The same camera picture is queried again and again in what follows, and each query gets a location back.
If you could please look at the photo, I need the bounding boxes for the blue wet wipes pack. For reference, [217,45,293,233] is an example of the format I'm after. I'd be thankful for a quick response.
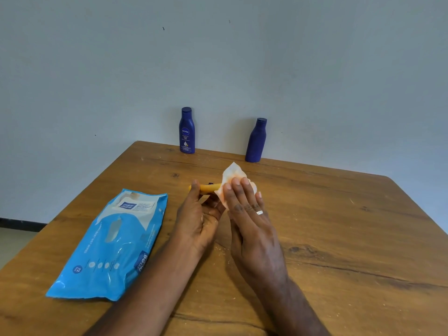
[45,188,168,302]

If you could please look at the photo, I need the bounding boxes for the plain blue lotion bottle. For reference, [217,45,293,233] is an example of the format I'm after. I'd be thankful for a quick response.
[245,118,267,163]

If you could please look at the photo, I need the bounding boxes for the person's right forearm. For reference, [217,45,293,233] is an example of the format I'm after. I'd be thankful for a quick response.
[255,276,331,336]

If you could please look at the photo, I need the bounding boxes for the yellow handled tool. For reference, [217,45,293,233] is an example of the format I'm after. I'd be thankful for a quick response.
[188,183,222,196]

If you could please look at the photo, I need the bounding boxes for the person's left hand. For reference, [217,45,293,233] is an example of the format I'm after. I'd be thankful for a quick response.
[174,180,226,256]

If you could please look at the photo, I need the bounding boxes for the person's right hand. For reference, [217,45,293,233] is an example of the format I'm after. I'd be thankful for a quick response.
[223,177,290,287]

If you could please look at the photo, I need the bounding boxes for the white wet wipe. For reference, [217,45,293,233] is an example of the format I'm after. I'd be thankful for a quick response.
[214,162,258,210]

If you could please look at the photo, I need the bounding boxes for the person's left forearm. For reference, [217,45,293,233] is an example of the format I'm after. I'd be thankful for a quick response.
[83,238,203,336]

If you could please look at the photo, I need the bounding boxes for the blue lotion bottle with label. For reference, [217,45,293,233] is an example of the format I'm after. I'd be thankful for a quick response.
[179,107,196,154]

